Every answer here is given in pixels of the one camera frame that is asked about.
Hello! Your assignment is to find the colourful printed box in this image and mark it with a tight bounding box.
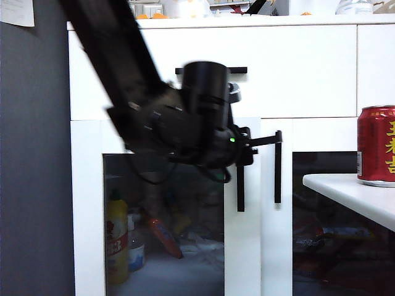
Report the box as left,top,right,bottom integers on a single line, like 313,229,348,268
210,0,251,12

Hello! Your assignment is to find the yellow detergent bottle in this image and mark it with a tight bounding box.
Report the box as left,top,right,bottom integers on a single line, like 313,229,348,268
106,189,129,285

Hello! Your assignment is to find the red beverage can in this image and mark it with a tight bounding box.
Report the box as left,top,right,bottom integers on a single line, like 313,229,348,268
357,105,395,188

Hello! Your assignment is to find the clear pump sanitizer bottle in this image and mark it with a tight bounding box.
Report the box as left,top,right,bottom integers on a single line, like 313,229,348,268
127,212,146,272

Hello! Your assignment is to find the white glass cabinet door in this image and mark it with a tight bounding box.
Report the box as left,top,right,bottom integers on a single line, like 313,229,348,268
260,118,395,296
70,117,262,296

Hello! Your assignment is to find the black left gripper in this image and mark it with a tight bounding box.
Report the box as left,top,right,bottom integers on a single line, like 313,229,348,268
206,125,283,169

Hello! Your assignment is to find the clear plastic container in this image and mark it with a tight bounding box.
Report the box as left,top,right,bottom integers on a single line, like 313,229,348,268
163,0,212,19

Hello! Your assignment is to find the orange snack packet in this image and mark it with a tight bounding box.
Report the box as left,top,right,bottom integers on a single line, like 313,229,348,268
144,215,183,259

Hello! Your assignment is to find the narrow white drawer front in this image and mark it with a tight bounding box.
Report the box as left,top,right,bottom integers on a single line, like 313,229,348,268
357,24,395,117

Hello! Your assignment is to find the clear water bottle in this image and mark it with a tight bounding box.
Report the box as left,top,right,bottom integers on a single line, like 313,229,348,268
335,0,374,15

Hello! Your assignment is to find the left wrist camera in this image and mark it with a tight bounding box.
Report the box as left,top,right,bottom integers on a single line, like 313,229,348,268
227,82,242,103

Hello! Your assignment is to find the white box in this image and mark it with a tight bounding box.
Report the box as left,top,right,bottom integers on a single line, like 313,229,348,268
289,0,339,16

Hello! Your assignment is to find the wide white drawer front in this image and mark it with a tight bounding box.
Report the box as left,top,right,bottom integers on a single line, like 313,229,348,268
68,26,357,121

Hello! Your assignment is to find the black bar drawer handle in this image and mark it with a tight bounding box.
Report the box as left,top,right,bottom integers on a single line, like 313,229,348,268
175,67,248,75

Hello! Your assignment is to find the white paper sheet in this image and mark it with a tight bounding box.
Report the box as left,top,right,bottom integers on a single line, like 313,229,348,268
0,0,35,28

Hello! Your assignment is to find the white cabinet carcass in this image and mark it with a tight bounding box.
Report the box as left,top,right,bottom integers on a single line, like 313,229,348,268
66,14,395,296

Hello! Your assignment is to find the black bar door handle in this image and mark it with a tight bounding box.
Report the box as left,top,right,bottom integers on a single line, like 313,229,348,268
274,143,282,204
236,163,246,213

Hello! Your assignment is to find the white wall switch panel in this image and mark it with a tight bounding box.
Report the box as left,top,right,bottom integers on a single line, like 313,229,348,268
141,3,164,17

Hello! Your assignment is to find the black angular object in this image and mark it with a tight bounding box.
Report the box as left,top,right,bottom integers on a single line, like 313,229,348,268
245,0,274,15

